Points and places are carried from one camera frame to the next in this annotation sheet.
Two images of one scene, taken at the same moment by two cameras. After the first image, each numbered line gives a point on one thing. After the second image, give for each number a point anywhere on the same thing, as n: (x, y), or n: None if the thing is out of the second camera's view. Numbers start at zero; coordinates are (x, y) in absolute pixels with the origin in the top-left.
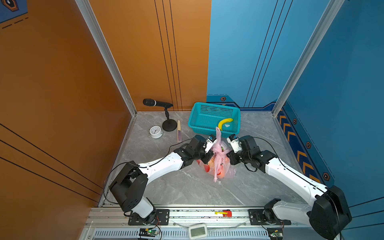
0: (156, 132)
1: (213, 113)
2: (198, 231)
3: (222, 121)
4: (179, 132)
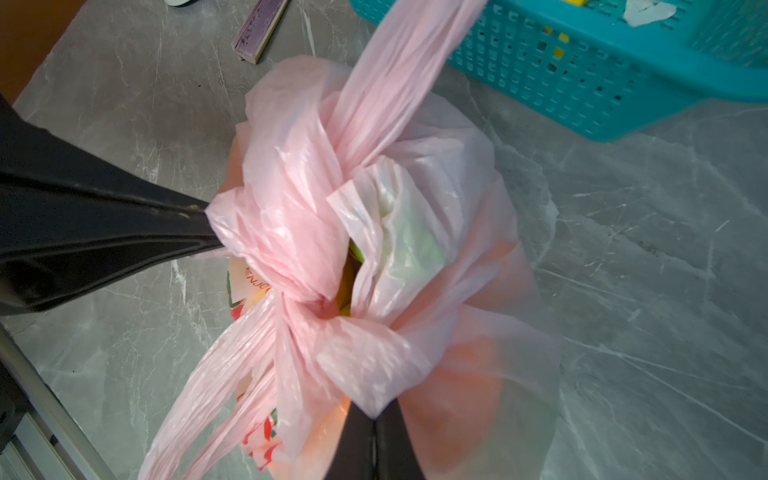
0: (180, 3)
1: (597, 67)
2: None
3: (558, 52)
4: (251, 40)
